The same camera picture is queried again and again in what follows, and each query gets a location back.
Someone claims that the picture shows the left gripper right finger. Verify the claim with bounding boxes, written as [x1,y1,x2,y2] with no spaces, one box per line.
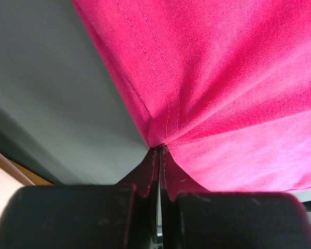
[159,147,311,248]

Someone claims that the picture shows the pink t shirt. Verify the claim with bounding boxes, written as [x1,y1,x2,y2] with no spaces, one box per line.
[73,1,311,191]

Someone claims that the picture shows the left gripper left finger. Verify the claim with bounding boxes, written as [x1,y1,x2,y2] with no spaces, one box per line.
[0,148,159,248]

